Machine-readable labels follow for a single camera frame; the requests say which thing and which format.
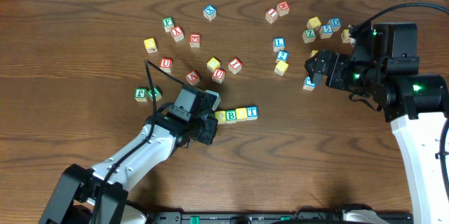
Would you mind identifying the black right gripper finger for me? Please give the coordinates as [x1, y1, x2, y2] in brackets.
[310, 67, 326, 85]
[304, 50, 330, 75]

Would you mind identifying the yellow O block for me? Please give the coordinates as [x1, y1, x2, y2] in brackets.
[215, 111, 227, 124]

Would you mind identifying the blue T block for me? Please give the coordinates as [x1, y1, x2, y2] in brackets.
[246, 106, 258, 120]

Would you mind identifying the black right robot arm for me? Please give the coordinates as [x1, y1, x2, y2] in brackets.
[304, 51, 448, 223]

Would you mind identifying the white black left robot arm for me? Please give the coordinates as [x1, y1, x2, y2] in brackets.
[39, 113, 217, 223]

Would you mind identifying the yellow hammer block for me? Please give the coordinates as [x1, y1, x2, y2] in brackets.
[310, 50, 318, 58]

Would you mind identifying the blue P block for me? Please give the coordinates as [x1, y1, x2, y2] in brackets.
[303, 76, 316, 91]

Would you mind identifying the green B block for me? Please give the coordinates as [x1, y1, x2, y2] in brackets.
[225, 110, 237, 124]

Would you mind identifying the green Z block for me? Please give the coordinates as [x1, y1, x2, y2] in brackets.
[302, 29, 316, 44]

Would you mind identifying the blue 5 block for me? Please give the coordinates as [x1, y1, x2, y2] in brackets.
[319, 25, 333, 39]

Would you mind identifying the blue 2 block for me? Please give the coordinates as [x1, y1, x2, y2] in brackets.
[276, 51, 289, 63]

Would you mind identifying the yellow block by 2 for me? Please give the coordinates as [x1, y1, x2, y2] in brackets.
[274, 60, 289, 76]

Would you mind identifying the yellow B-side block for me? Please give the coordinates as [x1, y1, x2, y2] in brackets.
[341, 29, 351, 44]

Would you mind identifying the yellow block by Z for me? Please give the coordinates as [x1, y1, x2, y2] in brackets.
[307, 17, 321, 31]

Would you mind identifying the blue L block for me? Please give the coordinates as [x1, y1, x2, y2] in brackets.
[273, 37, 286, 52]

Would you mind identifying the blue D block far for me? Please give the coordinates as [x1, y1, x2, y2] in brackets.
[328, 18, 342, 32]

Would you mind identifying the red A block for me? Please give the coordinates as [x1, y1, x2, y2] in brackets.
[186, 70, 200, 86]

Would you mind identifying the red u block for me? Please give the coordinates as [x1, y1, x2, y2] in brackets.
[212, 68, 225, 84]
[159, 58, 173, 73]

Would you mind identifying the green N block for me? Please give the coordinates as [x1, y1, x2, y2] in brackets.
[147, 86, 162, 101]

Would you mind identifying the red i block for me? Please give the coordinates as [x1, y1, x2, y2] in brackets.
[265, 8, 279, 24]
[228, 58, 243, 74]

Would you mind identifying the red block far right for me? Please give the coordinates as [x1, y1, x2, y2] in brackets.
[276, 1, 290, 16]

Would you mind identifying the red I block far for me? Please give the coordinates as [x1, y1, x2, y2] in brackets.
[265, 8, 279, 24]

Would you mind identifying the red U block left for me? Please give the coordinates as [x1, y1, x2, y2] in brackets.
[159, 58, 173, 73]

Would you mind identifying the red E block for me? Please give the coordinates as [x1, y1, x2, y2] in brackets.
[189, 33, 201, 48]

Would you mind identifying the red X block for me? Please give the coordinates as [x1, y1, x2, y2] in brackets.
[170, 26, 185, 42]

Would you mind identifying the yellow block far left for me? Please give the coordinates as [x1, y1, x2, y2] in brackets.
[143, 38, 158, 53]

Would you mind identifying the green F block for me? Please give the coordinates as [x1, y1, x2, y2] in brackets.
[162, 17, 175, 32]

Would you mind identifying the blue X block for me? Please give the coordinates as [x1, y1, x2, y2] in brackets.
[203, 5, 217, 21]

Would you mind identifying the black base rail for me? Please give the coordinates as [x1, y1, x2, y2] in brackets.
[126, 203, 413, 224]

